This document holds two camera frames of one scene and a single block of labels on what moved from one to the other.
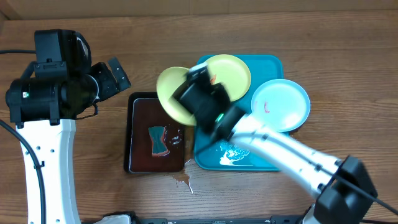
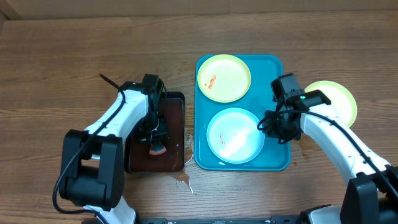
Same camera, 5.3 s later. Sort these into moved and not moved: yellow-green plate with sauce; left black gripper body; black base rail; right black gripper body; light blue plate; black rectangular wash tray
Moved: left black gripper body; right black gripper body; light blue plate
Not moved: yellow-green plate with sauce; black base rail; black rectangular wash tray
